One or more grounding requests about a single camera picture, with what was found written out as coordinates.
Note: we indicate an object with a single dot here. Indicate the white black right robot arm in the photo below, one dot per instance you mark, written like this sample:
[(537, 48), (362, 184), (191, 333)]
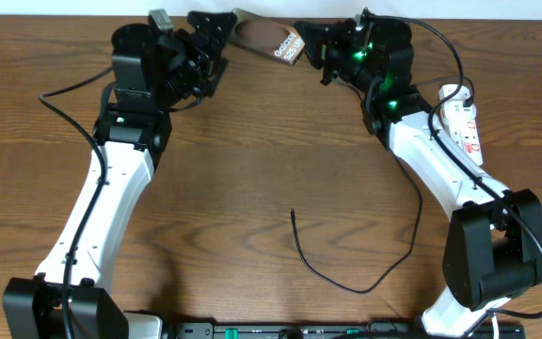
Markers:
[(493, 251)]

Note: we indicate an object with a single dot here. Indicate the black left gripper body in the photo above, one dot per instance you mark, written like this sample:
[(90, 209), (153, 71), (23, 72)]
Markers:
[(203, 52)]

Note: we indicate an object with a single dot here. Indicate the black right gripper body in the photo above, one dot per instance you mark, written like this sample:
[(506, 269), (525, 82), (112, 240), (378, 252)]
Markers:
[(347, 58)]

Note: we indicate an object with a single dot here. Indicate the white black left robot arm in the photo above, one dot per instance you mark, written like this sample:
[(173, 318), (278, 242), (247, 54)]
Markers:
[(158, 70)]

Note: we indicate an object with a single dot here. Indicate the white power strip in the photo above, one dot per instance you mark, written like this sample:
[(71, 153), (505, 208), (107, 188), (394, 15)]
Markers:
[(459, 122)]

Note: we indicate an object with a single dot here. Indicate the white USB charger adapter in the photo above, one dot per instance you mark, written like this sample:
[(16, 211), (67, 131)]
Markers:
[(459, 107)]

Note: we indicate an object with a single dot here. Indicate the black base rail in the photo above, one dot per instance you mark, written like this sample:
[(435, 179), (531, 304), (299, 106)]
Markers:
[(375, 329)]

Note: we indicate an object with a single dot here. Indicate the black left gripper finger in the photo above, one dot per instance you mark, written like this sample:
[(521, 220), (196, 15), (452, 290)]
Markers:
[(214, 27), (211, 82)]

